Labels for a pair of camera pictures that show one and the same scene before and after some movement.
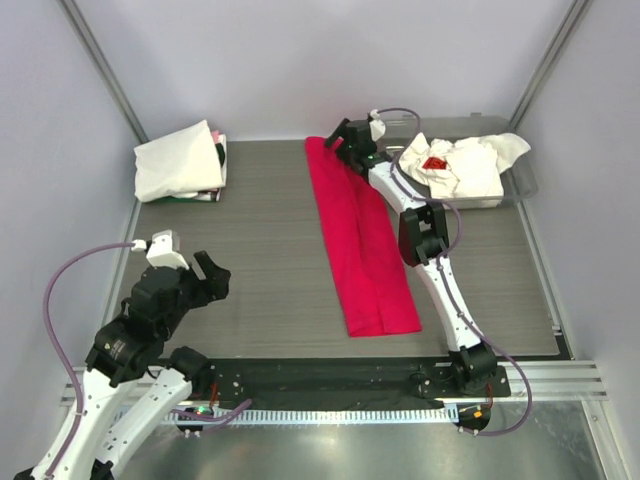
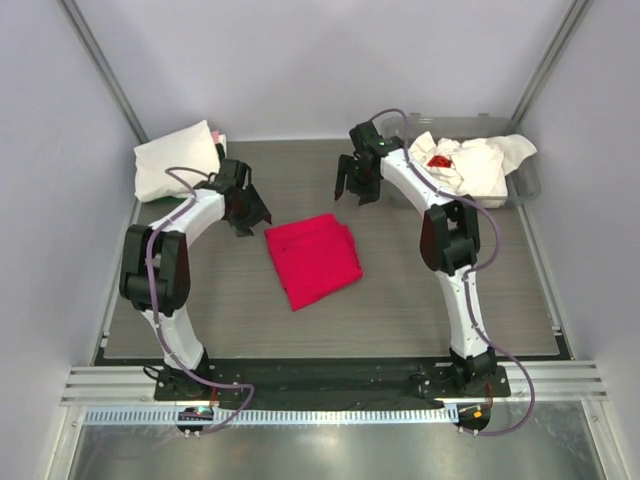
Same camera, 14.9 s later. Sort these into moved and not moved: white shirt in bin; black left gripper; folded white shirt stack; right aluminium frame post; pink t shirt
Moved: pink t shirt; black left gripper
Not moved: right aluminium frame post; folded white shirt stack; white shirt in bin
